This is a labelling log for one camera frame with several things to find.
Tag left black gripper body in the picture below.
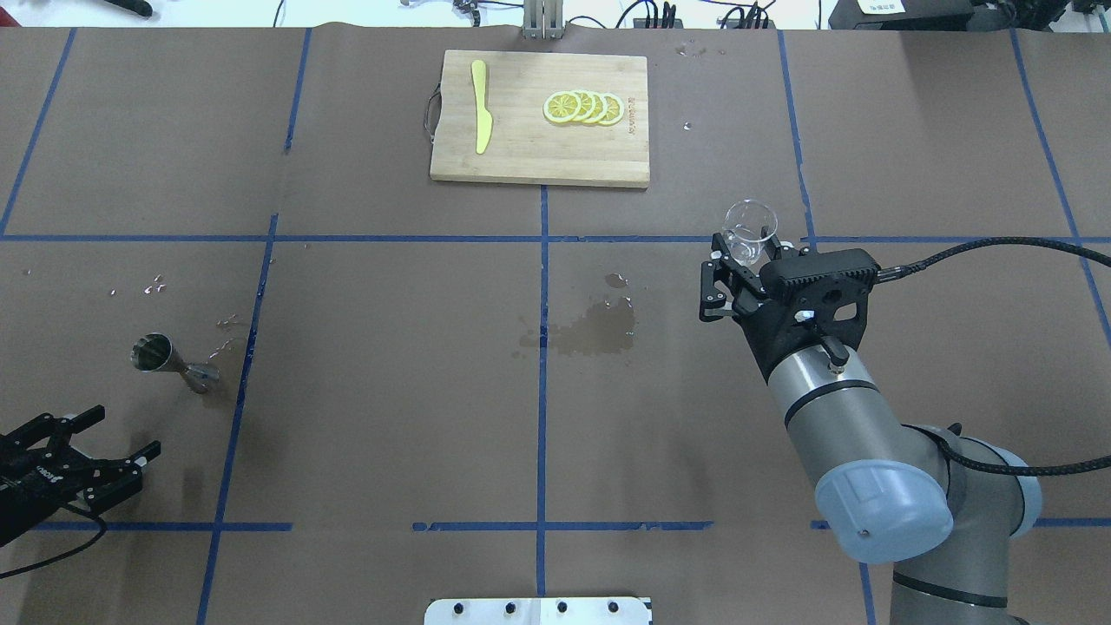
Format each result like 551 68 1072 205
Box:
1 434 86 546

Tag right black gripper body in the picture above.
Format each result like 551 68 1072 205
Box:
733 290 869 380

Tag small glass measuring cup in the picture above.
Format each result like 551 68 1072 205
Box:
720 198 779 266

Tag steel double jigger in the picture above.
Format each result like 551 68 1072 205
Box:
128 332 221 394

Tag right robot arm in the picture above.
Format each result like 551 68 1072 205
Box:
699 234 1042 624

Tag back lemon slice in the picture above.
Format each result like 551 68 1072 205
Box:
595 94 625 127

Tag lemon slice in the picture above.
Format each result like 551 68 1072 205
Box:
572 89 599 123
542 90 582 124
583 92 608 124
595 94 625 127

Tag front lemon slice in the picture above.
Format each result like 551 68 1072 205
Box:
542 90 582 124

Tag wooden cutting board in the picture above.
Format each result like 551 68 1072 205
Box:
430 49 651 189

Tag yellow plastic knife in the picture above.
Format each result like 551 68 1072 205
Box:
470 59 496 155

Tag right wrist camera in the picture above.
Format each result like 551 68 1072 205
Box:
755 248 880 345

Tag aluminium frame post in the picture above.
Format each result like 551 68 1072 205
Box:
521 0 565 40

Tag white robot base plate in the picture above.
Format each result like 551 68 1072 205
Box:
424 596 654 624

